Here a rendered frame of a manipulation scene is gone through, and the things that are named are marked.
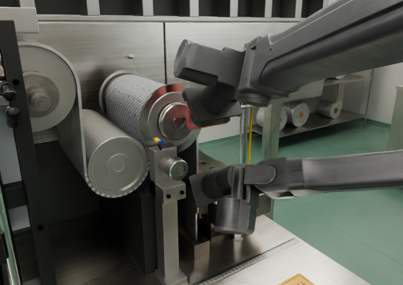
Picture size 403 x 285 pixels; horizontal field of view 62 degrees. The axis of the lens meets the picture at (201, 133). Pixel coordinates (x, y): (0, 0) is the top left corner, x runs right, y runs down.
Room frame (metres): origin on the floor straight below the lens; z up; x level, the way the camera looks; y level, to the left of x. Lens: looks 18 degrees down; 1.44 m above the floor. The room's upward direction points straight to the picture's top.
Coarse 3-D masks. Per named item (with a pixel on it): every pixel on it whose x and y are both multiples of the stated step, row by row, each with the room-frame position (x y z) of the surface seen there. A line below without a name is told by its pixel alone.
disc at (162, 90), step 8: (160, 88) 0.65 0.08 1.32; (168, 88) 0.65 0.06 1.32; (176, 88) 0.66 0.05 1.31; (184, 88) 0.67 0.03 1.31; (152, 96) 0.64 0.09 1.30; (160, 96) 0.64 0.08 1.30; (144, 104) 0.63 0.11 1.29; (152, 104) 0.64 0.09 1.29; (144, 112) 0.63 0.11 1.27; (144, 120) 0.63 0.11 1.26; (144, 128) 0.62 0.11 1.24; (200, 128) 0.70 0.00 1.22; (144, 136) 0.62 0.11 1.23; (192, 136) 0.68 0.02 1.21; (152, 144) 0.63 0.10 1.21; (184, 144) 0.67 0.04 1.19
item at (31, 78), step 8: (24, 72) 0.51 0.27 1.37; (32, 72) 0.51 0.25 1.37; (24, 80) 0.48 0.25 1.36; (32, 80) 0.48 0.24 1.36; (40, 80) 0.49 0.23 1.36; (48, 80) 0.49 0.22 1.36; (48, 88) 0.49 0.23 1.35; (56, 88) 0.50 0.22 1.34; (56, 96) 0.50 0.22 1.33; (56, 104) 0.50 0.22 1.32; (32, 112) 0.48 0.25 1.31; (40, 112) 0.49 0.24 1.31; (48, 112) 0.49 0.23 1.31
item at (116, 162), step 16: (96, 112) 0.81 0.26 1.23; (96, 128) 0.66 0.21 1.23; (112, 128) 0.65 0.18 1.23; (96, 144) 0.59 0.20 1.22; (112, 144) 0.60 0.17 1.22; (128, 144) 0.62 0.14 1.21; (96, 160) 0.58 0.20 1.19; (112, 160) 0.59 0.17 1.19; (128, 160) 0.61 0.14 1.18; (144, 160) 0.63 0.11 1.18; (96, 176) 0.58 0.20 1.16; (112, 176) 0.59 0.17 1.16; (128, 176) 0.61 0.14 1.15; (112, 192) 0.59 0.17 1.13
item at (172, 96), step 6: (162, 96) 0.65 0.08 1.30; (168, 96) 0.65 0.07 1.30; (174, 96) 0.66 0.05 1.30; (180, 96) 0.67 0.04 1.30; (156, 102) 0.64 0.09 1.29; (162, 102) 0.64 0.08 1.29; (168, 102) 0.65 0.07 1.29; (186, 102) 0.67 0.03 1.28; (156, 108) 0.64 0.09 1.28; (150, 114) 0.63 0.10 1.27; (156, 114) 0.64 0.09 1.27; (150, 120) 0.63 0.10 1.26; (156, 120) 0.64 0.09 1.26; (150, 126) 0.63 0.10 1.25; (156, 126) 0.64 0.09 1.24; (150, 132) 0.63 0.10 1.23; (156, 132) 0.64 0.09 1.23; (192, 132) 0.68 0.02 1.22; (162, 138) 0.64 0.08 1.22; (168, 138) 0.65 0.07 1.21; (186, 138) 0.67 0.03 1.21; (174, 144) 0.66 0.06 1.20; (180, 144) 0.66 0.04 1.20
